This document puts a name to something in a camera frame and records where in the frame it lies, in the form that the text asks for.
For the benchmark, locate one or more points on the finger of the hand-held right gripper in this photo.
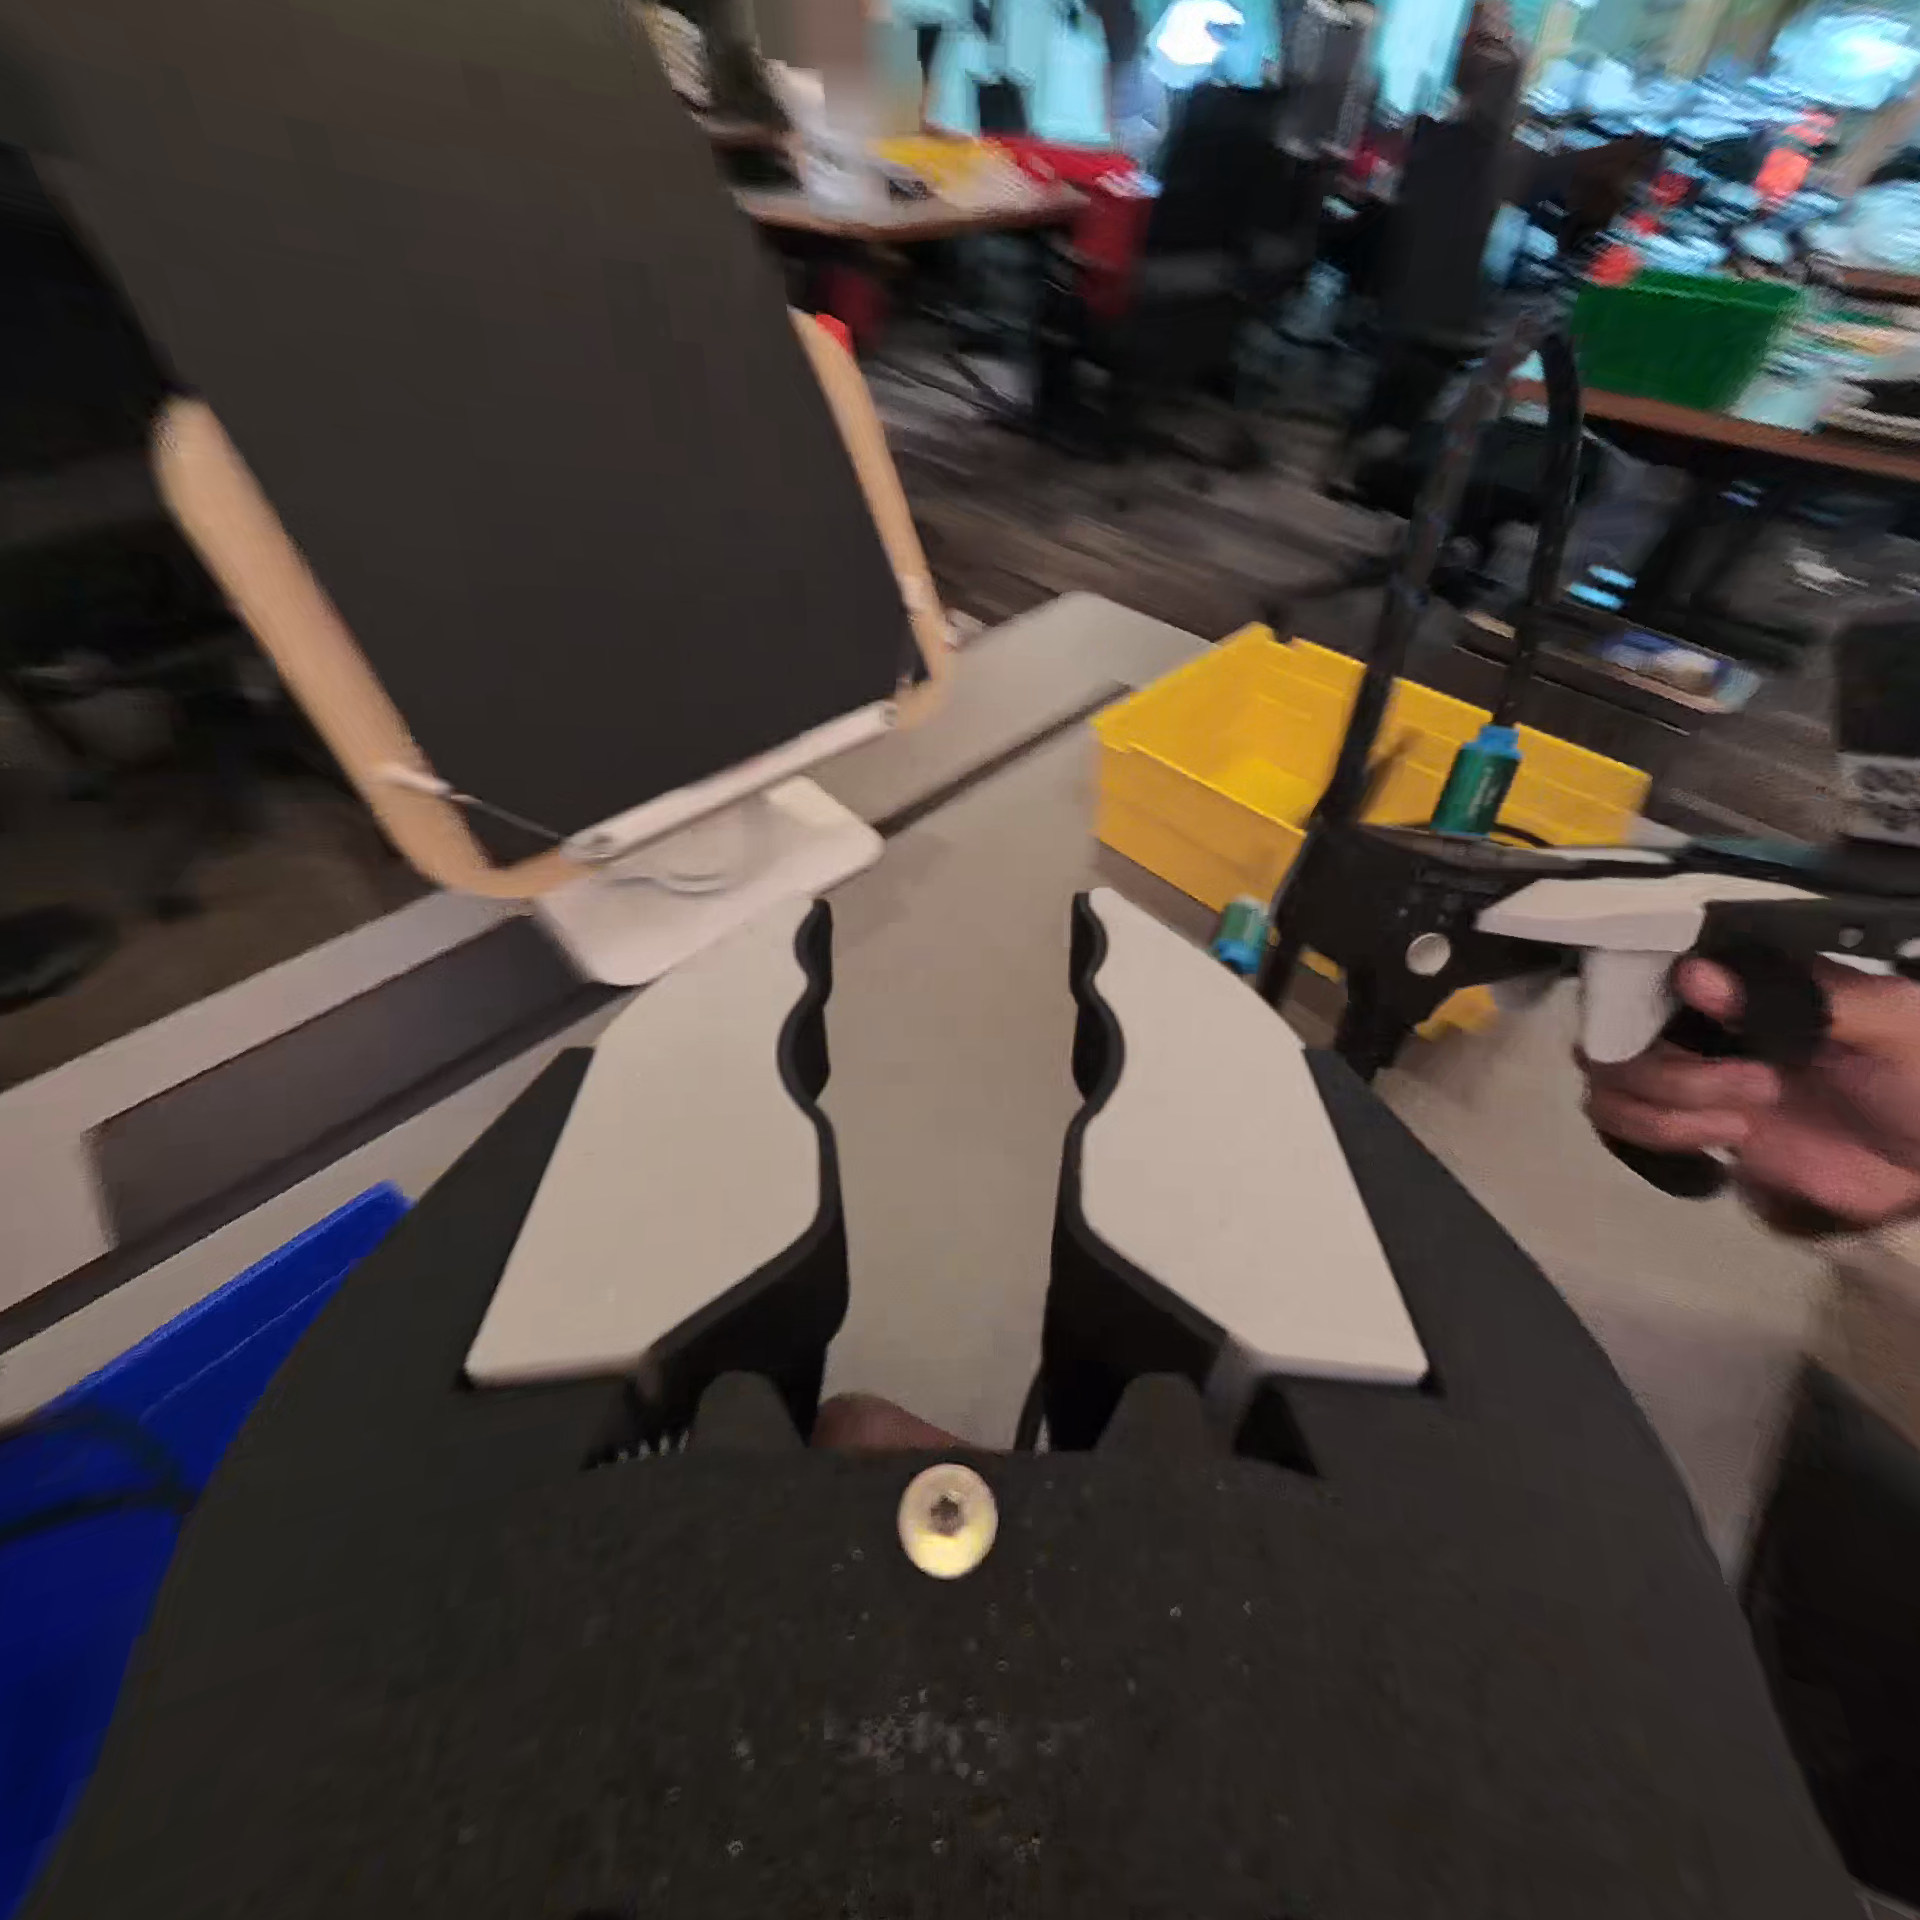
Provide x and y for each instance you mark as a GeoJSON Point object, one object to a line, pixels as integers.
{"type": "Point", "coordinates": [1621, 915]}
{"type": "Point", "coordinates": [1769, 861]}

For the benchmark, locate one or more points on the background office table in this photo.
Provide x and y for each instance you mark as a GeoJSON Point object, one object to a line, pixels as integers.
{"type": "Point", "coordinates": [1798, 443]}
{"type": "Point", "coordinates": [900, 219]}

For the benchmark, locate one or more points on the blue storage bin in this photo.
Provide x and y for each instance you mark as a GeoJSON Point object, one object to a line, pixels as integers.
{"type": "Point", "coordinates": [118, 1501]}

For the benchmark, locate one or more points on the wooden board with dark panel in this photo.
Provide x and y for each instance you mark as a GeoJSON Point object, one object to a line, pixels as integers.
{"type": "Point", "coordinates": [451, 375]}

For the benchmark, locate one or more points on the person's right hand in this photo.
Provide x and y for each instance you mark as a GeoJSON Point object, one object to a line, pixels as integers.
{"type": "Point", "coordinates": [1829, 1126]}

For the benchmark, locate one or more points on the red storage bin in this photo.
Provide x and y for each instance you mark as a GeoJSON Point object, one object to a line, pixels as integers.
{"type": "Point", "coordinates": [1108, 226]}

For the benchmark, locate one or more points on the yellow storage bin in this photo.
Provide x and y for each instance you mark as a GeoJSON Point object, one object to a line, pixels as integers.
{"type": "Point", "coordinates": [1201, 751]}

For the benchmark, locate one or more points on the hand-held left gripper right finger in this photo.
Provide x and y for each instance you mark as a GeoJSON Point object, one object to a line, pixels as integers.
{"type": "Point", "coordinates": [1244, 1201]}

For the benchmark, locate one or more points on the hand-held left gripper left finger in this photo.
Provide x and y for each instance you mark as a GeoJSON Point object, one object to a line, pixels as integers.
{"type": "Point", "coordinates": [661, 1185]}

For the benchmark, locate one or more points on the stack of green bins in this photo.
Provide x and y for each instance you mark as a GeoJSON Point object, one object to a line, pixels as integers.
{"type": "Point", "coordinates": [1681, 340]}

